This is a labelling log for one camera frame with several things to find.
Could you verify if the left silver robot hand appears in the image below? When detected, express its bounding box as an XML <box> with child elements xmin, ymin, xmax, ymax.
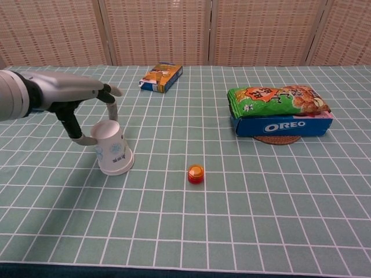
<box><xmin>21</xmin><ymin>71</ymin><xmax>123</xmax><ymax>146</ymax></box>

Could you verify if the white paper cup blue print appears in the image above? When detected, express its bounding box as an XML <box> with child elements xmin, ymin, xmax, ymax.
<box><xmin>90</xmin><ymin>120</ymin><xmax>134</xmax><ymax>172</ymax></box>

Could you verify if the blue yellow snack box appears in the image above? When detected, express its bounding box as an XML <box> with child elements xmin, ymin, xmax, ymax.
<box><xmin>139</xmin><ymin>61</ymin><xmax>184</xmax><ymax>94</ymax></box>

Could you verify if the bamboo folding screen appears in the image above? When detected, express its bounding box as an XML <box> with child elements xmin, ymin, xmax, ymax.
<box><xmin>0</xmin><ymin>0</ymin><xmax>371</xmax><ymax>70</ymax></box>

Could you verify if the orange bottle cap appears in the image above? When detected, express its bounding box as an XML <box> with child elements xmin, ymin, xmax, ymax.
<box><xmin>187</xmin><ymin>164</ymin><xmax>205</xmax><ymax>185</ymax></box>

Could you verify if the green checked tablecloth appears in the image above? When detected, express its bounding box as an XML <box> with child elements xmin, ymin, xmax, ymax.
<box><xmin>0</xmin><ymin>65</ymin><xmax>371</xmax><ymax>269</ymax></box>

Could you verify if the green snack bag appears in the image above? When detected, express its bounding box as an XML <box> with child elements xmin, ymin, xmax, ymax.
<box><xmin>227</xmin><ymin>85</ymin><xmax>332</xmax><ymax>118</ymax></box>

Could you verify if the round woven coaster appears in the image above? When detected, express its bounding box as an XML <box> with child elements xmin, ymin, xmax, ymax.
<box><xmin>254</xmin><ymin>134</ymin><xmax>301</xmax><ymax>147</ymax></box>

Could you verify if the blue Oreo cookie box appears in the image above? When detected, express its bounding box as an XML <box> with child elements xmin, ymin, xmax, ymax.
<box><xmin>230</xmin><ymin>111</ymin><xmax>334</xmax><ymax>137</ymax></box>

